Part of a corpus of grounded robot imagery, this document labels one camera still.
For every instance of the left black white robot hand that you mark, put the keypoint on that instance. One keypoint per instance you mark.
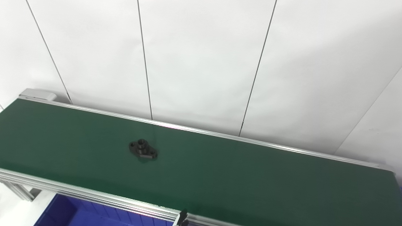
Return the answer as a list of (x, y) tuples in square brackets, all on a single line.
[(183, 219)]

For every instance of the black flanged machine part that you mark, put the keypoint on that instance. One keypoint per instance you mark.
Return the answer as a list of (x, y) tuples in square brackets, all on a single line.
[(142, 150)]

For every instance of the green conveyor belt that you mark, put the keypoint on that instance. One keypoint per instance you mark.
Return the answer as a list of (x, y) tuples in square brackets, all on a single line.
[(235, 175), (94, 196)]

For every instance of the blue plastic bin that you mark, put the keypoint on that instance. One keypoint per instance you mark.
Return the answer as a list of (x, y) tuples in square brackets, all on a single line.
[(78, 215)]

